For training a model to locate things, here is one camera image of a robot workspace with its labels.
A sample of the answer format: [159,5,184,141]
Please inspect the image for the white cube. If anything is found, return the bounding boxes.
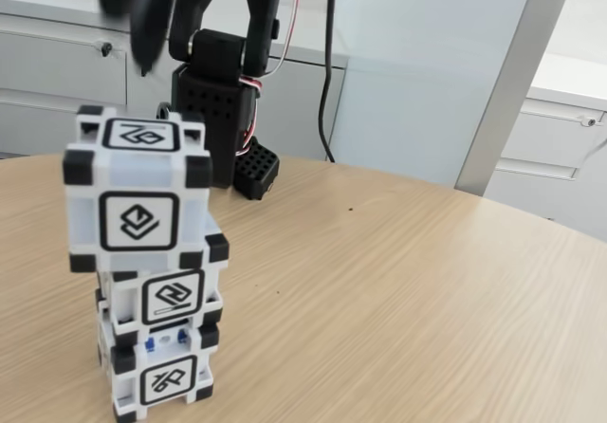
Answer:
[96,213,232,338]
[94,294,222,417]
[63,104,214,275]

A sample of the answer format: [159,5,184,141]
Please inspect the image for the white cube, key print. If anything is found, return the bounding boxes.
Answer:
[94,294,222,417]

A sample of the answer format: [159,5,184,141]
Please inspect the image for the white drawer cabinet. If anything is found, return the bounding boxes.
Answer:
[487,52,607,244]

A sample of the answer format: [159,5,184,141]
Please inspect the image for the red white servo cable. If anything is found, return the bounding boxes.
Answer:
[262,0,305,79]

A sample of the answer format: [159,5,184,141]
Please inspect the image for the twisted red white black cable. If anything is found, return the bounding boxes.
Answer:
[236,75,265,158]

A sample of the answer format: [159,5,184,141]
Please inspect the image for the black camera cable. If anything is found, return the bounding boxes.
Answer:
[316,0,340,163]

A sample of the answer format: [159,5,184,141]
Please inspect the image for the grey metal post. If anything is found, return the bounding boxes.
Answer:
[453,0,582,200]

